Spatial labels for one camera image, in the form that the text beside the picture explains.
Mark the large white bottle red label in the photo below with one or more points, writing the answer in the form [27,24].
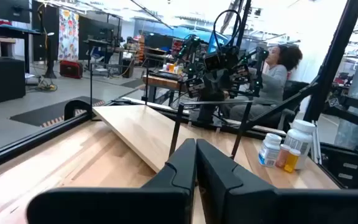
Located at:
[300,140]

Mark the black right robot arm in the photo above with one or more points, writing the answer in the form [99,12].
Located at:
[210,105]

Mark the black office chair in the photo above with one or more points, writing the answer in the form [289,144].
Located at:
[297,93]

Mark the person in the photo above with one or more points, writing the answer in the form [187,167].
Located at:
[272,84]

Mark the aluminium extrusion bar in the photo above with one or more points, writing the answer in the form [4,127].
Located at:
[316,143]

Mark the wooden shelf black metal frame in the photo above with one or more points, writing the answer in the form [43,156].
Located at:
[129,130]

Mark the wooden work table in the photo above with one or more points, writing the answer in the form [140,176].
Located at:
[163,82]

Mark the red case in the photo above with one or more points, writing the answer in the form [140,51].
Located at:
[71,69]

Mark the white bottle blue label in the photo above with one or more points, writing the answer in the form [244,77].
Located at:
[267,152]

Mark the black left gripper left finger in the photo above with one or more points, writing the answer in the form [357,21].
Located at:
[166,202]

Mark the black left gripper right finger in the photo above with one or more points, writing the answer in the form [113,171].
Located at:
[244,202]

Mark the floral banner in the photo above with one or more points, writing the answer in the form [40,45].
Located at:
[68,34]

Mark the orange pill vial white cap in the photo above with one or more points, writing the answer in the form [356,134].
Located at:
[291,161]

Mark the pink pill vial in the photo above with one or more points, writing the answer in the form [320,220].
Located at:
[282,157]

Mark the hazard-striped black floor mat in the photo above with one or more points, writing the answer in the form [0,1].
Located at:
[51,112]

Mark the black aluminium table frame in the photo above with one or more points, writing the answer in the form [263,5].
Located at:
[26,141]

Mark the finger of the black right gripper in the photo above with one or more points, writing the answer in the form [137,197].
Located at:
[241,77]
[194,87]

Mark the black cabinet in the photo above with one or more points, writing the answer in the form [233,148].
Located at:
[2,81]

